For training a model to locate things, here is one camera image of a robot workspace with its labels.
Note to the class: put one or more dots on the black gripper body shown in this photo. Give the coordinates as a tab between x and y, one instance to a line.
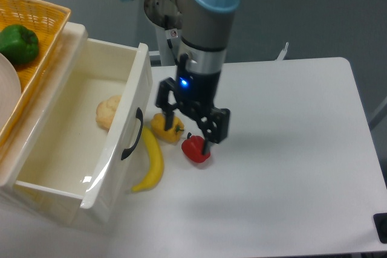
193	95

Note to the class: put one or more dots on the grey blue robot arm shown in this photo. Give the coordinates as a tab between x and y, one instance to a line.
205	31

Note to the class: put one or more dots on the white open upper drawer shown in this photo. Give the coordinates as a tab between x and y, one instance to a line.
75	158

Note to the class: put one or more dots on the yellow bell pepper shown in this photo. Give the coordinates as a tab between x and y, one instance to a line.
171	135

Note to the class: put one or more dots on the red bell pepper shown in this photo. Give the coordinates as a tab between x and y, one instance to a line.
192	147

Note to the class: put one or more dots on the yellow banana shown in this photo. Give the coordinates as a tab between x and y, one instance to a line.
156	163

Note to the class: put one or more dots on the yellow woven basket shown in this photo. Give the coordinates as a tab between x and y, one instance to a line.
32	27

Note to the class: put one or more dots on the white plate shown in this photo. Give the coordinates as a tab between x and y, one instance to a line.
10	89

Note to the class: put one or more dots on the green bell pepper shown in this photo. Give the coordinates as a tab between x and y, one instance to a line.
19	44

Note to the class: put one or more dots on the black object at table edge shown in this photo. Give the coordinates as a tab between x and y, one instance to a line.
380	221

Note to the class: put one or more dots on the black drawer handle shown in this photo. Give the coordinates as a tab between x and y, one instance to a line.
127	152

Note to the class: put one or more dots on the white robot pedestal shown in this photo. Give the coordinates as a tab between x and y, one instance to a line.
167	21

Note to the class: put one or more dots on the metal bracket behind table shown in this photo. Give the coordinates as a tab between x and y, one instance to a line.
281	56

